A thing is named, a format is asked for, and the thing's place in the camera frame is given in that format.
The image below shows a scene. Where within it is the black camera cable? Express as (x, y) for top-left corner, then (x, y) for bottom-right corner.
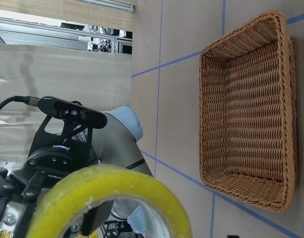
(0, 96), (40, 117)

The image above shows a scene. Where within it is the silver robot arm with blue joints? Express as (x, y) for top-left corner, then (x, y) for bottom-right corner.
(89, 106), (155, 234)

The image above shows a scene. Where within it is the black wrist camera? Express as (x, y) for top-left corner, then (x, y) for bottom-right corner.
(38, 97), (107, 129)

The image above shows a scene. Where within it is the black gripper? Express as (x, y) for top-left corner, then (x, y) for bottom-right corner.
(0, 100), (112, 236)

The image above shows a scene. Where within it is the brown wicker basket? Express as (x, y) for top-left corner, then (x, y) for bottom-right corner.
(199, 10), (299, 213)

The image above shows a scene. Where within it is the yellow tape roll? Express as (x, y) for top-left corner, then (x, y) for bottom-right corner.
(26, 165), (193, 238)

